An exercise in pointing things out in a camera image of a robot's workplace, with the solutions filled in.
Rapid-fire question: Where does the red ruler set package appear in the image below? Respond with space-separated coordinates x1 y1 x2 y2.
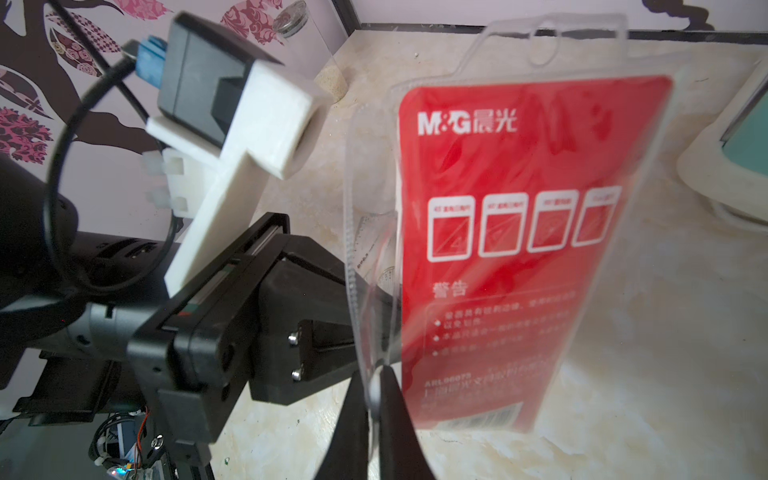
344 14 688 431

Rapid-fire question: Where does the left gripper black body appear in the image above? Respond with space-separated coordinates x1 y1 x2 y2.
127 213 290 479

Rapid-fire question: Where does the mint green toaster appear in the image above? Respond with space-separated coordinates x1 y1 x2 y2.
677 58 767 234

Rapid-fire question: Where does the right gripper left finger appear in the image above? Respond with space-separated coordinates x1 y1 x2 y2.
314 372 370 480

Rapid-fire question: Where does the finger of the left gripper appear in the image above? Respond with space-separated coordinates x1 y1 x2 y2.
249 234 358 405

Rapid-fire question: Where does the clear glass jar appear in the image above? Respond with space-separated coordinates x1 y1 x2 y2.
273 1 348 103

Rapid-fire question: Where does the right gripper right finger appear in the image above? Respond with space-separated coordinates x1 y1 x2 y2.
378 365 436 480

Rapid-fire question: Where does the clear plastic ruler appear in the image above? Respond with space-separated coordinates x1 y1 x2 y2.
346 211 400 366

